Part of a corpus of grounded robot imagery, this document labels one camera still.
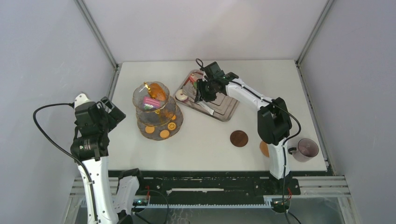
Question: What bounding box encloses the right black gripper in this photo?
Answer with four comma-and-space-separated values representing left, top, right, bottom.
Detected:
196, 78, 218, 103

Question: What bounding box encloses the metal serving tray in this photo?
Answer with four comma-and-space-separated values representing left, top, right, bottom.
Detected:
174, 70, 239, 122

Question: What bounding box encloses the pink purple cake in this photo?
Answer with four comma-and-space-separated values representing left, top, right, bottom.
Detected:
142, 96, 161, 110

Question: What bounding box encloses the orange round biscuit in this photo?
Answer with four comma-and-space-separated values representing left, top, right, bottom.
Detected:
145, 126, 155, 134
160, 130, 170, 139

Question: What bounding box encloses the white frosted donut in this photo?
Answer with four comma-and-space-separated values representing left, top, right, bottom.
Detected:
175, 89, 189, 102

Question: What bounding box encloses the three-tier glass dessert stand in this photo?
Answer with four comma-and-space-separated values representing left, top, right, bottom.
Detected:
133, 82, 184, 141

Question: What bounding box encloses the brown cookie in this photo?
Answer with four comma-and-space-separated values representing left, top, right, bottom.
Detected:
148, 83, 167, 101

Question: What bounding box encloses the orange lotus-pattern biscuit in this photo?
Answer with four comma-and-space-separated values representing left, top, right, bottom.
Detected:
167, 122, 177, 131

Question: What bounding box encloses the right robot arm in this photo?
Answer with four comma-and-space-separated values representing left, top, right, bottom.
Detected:
194, 58, 292, 194

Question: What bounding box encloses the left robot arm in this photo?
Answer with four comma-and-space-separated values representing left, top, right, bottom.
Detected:
71, 93, 146, 224

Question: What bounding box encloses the pink red cake slice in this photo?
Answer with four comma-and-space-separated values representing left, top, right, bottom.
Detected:
189, 73, 198, 86

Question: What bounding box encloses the dark brown round coaster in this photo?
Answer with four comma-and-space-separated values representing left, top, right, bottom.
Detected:
230, 130, 248, 147

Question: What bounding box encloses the light wooden round coaster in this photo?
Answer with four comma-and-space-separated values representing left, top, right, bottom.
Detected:
260, 141, 269, 158

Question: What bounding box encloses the purple glass cup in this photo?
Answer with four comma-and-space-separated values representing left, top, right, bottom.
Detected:
288, 138, 319, 162

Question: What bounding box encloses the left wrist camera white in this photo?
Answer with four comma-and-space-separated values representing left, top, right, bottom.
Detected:
73, 92, 91, 109

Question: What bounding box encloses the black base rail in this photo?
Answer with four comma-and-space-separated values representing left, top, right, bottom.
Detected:
106, 170, 301, 197

